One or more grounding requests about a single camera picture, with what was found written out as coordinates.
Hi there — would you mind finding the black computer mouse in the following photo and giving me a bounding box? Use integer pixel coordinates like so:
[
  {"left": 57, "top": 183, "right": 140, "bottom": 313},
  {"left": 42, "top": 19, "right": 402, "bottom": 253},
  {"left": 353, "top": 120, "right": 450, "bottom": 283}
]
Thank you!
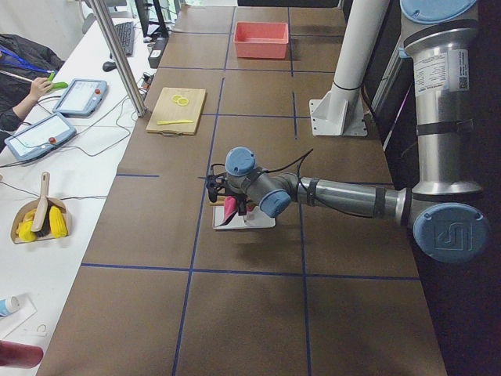
[{"left": 102, "top": 61, "right": 117, "bottom": 72}]

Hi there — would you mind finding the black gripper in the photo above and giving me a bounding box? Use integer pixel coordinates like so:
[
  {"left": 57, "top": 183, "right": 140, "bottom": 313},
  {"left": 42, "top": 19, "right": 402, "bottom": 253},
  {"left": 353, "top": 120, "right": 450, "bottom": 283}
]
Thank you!
[{"left": 205, "top": 172, "right": 247, "bottom": 215}]

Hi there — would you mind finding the teach pendant near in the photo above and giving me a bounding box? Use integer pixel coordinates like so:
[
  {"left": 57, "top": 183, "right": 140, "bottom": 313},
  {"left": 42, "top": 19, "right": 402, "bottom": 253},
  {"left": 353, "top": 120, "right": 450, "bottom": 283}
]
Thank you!
[{"left": 5, "top": 114, "right": 77, "bottom": 161}]

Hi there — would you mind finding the pink plastic bin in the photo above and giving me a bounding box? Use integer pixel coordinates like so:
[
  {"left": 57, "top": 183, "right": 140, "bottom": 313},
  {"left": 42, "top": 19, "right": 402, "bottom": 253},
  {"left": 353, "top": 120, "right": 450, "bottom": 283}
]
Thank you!
[{"left": 233, "top": 22, "right": 289, "bottom": 60}]

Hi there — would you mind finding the pink grey cloth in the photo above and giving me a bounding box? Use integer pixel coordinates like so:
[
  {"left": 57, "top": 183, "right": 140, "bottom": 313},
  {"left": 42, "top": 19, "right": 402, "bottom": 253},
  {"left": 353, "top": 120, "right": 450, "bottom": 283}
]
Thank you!
[{"left": 220, "top": 196, "right": 238, "bottom": 226}]

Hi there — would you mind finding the teach pendant far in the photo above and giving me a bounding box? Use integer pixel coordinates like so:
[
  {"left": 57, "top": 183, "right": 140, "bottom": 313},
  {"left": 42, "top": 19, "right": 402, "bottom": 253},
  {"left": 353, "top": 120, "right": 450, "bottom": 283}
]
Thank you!
[{"left": 52, "top": 79, "right": 108, "bottom": 118}]

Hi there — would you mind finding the black keyboard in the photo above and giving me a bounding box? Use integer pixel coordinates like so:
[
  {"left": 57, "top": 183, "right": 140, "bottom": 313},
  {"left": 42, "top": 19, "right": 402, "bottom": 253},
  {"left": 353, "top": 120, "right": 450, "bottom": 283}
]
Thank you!
[{"left": 114, "top": 21, "right": 135, "bottom": 56}]

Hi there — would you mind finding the aluminium frame post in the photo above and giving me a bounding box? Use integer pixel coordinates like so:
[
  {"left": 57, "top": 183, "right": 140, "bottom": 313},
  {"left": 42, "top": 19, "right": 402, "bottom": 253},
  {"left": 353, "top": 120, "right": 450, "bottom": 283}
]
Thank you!
[{"left": 89, "top": 0, "right": 147, "bottom": 118}]

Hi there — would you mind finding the beige dustpan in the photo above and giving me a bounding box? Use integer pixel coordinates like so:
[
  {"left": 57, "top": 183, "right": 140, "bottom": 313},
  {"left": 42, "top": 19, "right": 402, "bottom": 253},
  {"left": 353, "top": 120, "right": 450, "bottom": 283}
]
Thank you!
[{"left": 10, "top": 197, "right": 71, "bottom": 244}]

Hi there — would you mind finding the yellow toy corn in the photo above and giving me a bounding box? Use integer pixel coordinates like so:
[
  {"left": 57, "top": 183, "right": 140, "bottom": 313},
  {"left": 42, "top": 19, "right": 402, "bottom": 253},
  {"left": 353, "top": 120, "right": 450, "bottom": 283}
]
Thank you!
[
  {"left": 16, "top": 208, "right": 37, "bottom": 242},
  {"left": 49, "top": 205, "right": 68, "bottom": 238}
]

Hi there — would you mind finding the teach pendant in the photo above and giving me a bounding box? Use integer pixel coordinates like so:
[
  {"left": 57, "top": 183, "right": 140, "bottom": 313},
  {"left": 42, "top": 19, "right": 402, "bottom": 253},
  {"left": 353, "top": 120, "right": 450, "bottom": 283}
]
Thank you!
[
  {"left": 52, "top": 79, "right": 108, "bottom": 118},
  {"left": 5, "top": 114, "right": 77, "bottom": 161}
]

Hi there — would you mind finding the bamboo cutting board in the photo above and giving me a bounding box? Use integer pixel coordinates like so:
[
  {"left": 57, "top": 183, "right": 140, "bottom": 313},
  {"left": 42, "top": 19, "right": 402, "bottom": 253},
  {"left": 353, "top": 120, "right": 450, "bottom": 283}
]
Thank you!
[{"left": 146, "top": 87, "right": 207, "bottom": 136}]

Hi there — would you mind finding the beige hand brush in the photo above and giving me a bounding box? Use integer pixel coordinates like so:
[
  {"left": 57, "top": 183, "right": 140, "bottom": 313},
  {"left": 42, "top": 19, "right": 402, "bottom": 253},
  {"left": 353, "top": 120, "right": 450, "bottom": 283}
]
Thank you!
[{"left": 31, "top": 172, "right": 50, "bottom": 238}]

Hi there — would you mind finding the red cylinder bottle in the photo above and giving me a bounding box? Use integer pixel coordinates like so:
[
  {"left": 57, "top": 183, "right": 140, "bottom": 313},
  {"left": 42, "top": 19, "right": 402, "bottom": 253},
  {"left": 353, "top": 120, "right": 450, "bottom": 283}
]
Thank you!
[{"left": 1, "top": 341, "right": 44, "bottom": 369}]

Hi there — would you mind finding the lemon slice near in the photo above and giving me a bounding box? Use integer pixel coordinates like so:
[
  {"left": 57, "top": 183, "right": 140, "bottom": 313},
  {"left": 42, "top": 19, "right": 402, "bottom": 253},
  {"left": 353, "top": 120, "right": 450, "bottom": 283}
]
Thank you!
[{"left": 176, "top": 97, "right": 189, "bottom": 107}]

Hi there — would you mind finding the person dark jacket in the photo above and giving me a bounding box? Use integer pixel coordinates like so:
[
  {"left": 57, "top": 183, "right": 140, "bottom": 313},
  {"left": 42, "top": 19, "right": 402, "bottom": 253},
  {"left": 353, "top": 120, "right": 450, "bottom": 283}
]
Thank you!
[{"left": 1, "top": 34, "right": 64, "bottom": 147}]

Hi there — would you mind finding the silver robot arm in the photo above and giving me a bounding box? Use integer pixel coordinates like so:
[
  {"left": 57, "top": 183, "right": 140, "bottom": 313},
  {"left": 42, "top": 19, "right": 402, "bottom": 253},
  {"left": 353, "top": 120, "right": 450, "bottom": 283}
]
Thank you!
[{"left": 206, "top": 1, "right": 490, "bottom": 263}]

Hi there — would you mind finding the yellow plastic knife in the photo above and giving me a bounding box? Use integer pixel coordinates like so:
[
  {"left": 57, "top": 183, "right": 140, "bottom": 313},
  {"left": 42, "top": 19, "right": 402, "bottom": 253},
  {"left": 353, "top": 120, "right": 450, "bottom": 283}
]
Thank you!
[{"left": 156, "top": 119, "right": 194, "bottom": 126}]

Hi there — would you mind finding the person hand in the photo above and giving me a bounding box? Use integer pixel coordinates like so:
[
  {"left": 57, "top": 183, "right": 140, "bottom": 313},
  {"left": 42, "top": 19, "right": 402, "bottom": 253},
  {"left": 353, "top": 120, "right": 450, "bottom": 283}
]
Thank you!
[{"left": 28, "top": 78, "right": 52, "bottom": 102}]

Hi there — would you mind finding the black adapter box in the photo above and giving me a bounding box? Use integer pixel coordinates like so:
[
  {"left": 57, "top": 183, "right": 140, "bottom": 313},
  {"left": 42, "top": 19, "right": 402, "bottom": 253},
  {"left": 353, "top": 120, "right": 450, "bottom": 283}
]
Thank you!
[{"left": 148, "top": 38, "right": 168, "bottom": 69}]

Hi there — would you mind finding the green plastic toy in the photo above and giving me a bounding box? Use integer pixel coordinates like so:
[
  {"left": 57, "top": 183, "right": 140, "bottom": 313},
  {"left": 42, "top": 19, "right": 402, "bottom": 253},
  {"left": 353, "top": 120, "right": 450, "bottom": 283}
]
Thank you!
[{"left": 48, "top": 71, "right": 68, "bottom": 90}]

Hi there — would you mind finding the white rectangular tray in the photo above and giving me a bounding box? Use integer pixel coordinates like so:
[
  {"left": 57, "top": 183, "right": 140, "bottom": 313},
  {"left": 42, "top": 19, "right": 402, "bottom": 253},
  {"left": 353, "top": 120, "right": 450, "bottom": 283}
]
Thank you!
[{"left": 212, "top": 206, "right": 276, "bottom": 230}]

